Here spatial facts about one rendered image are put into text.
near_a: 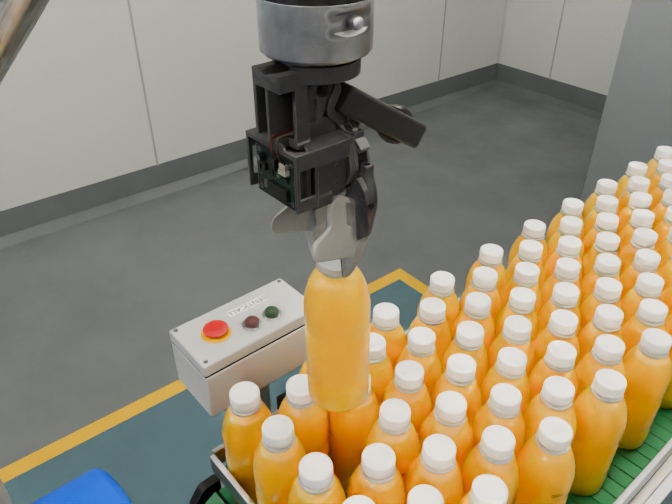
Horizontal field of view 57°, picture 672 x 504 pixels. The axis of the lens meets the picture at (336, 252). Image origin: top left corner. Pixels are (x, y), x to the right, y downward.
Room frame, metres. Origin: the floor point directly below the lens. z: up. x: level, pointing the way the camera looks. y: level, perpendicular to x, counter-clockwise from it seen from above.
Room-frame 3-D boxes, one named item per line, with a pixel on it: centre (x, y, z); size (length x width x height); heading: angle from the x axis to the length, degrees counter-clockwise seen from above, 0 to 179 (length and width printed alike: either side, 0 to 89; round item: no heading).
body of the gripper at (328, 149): (0.49, 0.02, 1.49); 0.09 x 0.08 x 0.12; 130
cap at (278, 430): (0.50, 0.07, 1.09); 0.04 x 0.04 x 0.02
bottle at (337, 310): (0.51, 0.00, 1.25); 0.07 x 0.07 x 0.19
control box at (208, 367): (0.70, 0.13, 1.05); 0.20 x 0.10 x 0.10; 130
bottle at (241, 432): (0.55, 0.12, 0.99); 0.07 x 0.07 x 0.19
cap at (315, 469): (0.44, 0.02, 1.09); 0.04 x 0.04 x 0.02
